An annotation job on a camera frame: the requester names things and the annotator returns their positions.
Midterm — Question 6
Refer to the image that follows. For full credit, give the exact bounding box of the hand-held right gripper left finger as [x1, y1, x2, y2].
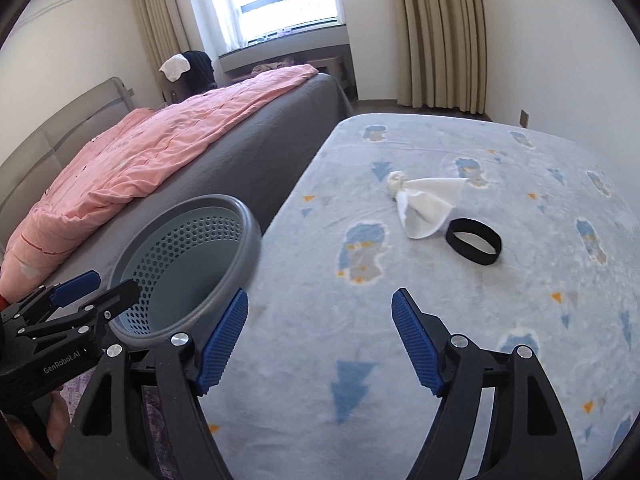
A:
[57, 288, 249, 480]

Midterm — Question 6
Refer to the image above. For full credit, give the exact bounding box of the white knotted cloth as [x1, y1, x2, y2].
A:
[387, 171, 471, 240]

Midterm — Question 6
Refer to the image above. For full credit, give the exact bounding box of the grey bed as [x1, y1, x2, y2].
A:
[40, 72, 351, 311]

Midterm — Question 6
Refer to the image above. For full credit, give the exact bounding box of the chair with white cloth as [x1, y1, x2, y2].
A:
[160, 50, 217, 106]

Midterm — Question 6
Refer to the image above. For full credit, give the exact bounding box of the beige curtain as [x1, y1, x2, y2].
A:
[395, 0, 488, 116]
[127, 0, 193, 61]

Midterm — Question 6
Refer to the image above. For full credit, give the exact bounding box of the grey perforated basket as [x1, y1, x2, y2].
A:
[107, 194, 262, 351]

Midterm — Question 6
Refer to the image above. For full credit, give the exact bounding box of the white stool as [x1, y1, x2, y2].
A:
[310, 55, 351, 96]

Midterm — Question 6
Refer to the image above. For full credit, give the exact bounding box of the grey headboard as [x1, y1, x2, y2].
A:
[0, 77, 138, 211]

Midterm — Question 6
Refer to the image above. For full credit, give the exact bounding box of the grey window sill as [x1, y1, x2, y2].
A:
[217, 25, 351, 76]

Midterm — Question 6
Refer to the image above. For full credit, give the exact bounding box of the pink quilt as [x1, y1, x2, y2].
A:
[0, 64, 320, 293]

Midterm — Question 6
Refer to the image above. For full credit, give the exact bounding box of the black elastic band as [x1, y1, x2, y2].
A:
[445, 218, 502, 267]

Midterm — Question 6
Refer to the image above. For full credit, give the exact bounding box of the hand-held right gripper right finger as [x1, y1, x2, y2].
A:
[391, 287, 583, 480]

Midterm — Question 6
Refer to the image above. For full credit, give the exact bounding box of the light blue printed blanket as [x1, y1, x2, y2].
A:
[200, 112, 640, 480]

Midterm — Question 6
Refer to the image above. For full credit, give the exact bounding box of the white cloth on chair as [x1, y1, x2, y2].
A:
[159, 54, 192, 82]

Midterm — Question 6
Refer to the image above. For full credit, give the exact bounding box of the purple fluffy cloth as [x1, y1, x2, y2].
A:
[47, 377, 166, 466]

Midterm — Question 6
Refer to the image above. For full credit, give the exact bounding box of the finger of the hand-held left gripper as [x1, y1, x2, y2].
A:
[15, 270, 102, 322]
[30, 280, 141, 342]

